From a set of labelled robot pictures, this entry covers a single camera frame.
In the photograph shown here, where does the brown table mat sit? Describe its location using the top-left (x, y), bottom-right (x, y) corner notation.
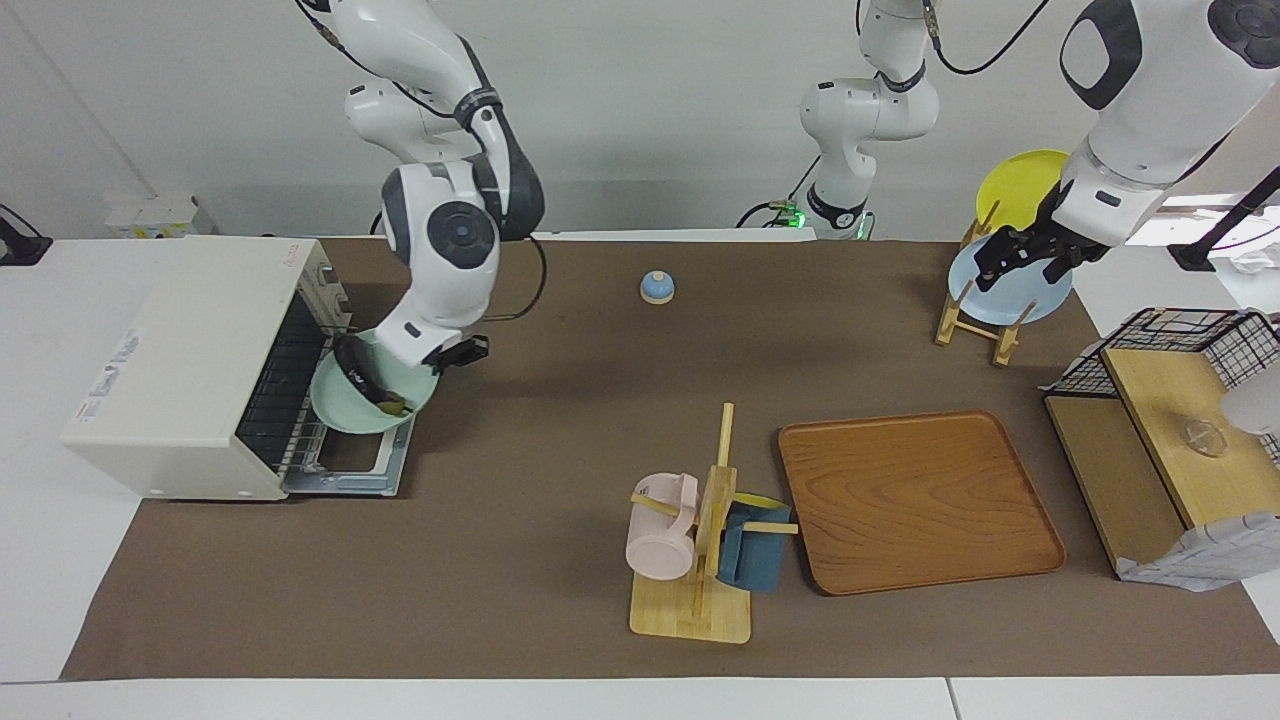
top-left (60, 238), bottom-right (1280, 681)

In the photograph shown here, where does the green plate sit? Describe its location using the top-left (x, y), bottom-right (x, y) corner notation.
top-left (310, 328), bottom-right (441, 435)

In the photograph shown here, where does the oven glass door with handle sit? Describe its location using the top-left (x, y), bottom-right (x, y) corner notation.
top-left (283, 408), bottom-right (417, 499)

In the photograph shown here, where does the light blue plate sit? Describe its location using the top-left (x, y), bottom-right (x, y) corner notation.
top-left (947, 235), bottom-right (1074, 326)

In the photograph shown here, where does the wooden plate rack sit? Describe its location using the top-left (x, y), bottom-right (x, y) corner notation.
top-left (935, 200), bottom-right (1041, 368)

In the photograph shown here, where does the brown wooden tray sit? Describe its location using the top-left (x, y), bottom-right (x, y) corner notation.
top-left (778, 410), bottom-right (1067, 597)

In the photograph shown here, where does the wooden mug tree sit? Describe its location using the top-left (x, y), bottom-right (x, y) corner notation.
top-left (629, 403), bottom-right (799, 644)

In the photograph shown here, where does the white toaster oven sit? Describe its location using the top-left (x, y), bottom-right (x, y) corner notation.
top-left (60, 235), bottom-right (417, 501)

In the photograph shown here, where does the black base cable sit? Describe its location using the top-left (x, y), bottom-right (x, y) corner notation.
top-left (738, 155), bottom-right (823, 229)

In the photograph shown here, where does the yellow plate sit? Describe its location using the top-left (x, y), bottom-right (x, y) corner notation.
top-left (975, 149), bottom-right (1073, 236)

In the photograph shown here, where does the dark purple eggplant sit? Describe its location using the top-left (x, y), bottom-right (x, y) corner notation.
top-left (333, 335), bottom-right (413, 417)

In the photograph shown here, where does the metal oven rack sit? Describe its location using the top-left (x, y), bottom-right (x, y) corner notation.
top-left (238, 300), bottom-right (337, 473)

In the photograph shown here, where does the black wire basket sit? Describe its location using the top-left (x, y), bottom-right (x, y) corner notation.
top-left (1050, 307), bottom-right (1280, 471)

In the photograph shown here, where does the clear glass cup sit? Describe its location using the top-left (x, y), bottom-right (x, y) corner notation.
top-left (1185, 378), bottom-right (1280, 461)

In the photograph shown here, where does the white crumpled plastic sheet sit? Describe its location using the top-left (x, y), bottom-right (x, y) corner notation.
top-left (1208, 235), bottom-right (1280, 311)

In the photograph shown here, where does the dark blue mug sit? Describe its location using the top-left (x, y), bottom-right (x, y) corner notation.
top-left (716, 493), bottom-right (796, 593)

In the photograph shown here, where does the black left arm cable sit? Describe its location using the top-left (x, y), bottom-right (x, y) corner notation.
top-left (925, 0), bottom-right (1051, 77)

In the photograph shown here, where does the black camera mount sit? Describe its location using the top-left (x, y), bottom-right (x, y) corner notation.
top-left (1170, 165), bottom-right (1280, 273)
top-left (0, 205), bottom-right (53, 266)

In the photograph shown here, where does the wooden shelf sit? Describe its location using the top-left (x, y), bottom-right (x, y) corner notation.
top-left (1043, 343), bottom-right (1280, 581)

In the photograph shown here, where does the white carton pack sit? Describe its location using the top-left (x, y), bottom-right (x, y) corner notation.
top-left (105, 193), bottom-right (216, 239)

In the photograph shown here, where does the pink mug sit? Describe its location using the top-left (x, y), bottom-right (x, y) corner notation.
top-left (625, 473), bottom-right (701, 581)

